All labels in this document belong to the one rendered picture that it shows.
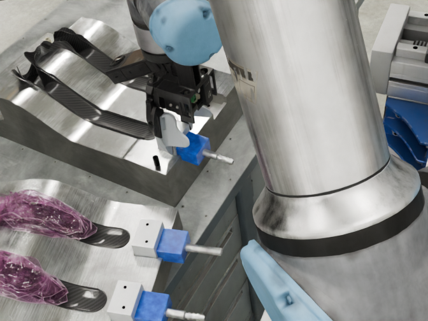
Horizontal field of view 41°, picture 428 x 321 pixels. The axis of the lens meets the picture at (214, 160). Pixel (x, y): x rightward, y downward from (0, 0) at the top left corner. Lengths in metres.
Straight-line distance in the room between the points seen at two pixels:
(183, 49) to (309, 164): 0.32
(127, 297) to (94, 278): 0.08
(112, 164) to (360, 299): 0.70
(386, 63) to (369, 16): 1.80
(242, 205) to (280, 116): 0.90
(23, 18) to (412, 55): 2.46
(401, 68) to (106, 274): 0.56
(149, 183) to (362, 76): 0.67
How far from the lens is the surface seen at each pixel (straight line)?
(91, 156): 1.04
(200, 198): 1.00
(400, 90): 1.00
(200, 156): 0.94
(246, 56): 0.34
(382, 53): 0.96
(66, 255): 0.91
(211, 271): 1.24
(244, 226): 1.30
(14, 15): 3.21
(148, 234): 0.87
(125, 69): 0.87
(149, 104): 0.86
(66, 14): 1.53
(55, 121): 1.06
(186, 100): 0.82
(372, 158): 0.36
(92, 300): 0.88
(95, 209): 0.95
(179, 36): 0.62
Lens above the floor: 1.58
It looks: 48 degrees down
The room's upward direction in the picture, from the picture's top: 10 degrees counter-clockwise
